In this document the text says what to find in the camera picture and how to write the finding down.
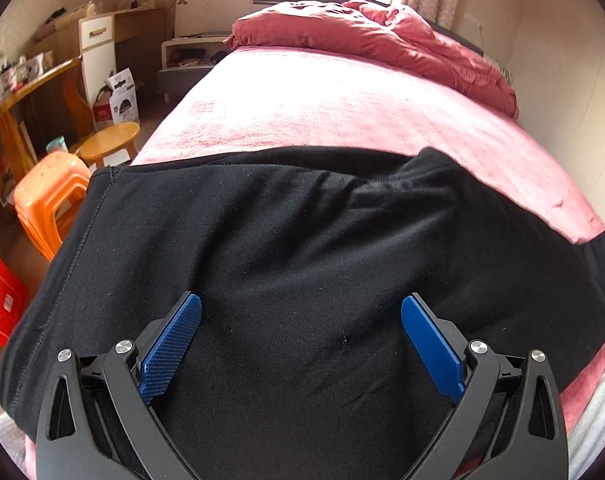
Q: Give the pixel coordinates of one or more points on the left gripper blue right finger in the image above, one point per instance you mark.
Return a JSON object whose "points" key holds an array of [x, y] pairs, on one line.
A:
{"points": [[506, 420]]}

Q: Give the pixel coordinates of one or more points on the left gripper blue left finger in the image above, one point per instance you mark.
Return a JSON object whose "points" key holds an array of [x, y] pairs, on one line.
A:
{"points": [[97, 419]]}

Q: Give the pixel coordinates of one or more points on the black embroidered pants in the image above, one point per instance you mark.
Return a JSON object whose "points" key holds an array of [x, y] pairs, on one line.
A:
{"points": [[302, 257]]}

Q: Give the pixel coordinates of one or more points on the red cardboard box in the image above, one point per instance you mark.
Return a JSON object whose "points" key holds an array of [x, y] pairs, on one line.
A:
{"points": [[0, 299]]}

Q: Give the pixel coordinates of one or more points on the orange plastic stool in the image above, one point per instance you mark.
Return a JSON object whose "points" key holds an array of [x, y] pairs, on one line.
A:
{"points": [[48, 199]]}

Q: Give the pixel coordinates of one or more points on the teal lidded cup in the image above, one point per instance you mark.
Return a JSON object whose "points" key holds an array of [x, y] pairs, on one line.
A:
{"points": [[57, 144]]}

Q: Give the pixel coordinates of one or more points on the round wooden stool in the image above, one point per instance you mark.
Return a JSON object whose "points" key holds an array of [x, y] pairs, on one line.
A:
{"points": [[95, 149]]}

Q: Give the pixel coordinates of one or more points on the wooden desk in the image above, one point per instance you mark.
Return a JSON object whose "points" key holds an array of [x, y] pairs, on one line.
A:
{"points": [[51, 105]]}

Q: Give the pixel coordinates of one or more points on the white appliance box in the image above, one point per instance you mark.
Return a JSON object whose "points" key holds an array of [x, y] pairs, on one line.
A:
{"points": [[116, 101]]}

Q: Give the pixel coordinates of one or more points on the pink bed sheet mattress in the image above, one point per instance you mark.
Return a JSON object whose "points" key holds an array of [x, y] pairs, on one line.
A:
{"points": [[262, 99]]}

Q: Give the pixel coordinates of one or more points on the white bedside nightstand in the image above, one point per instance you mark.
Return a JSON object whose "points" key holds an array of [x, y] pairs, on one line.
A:
{"points": [[187, 60]]}

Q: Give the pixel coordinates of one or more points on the white drawer cabinet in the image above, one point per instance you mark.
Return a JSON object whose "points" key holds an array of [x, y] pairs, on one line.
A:
{"points": [[108, 43]]}

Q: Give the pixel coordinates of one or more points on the red crumpled duvet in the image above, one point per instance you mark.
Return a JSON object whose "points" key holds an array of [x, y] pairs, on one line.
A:
{"points": [[393, 35]]}

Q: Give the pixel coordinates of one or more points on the white floral headboard panel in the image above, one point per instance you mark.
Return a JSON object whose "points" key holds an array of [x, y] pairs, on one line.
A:
{"points": [[196, 17]]}

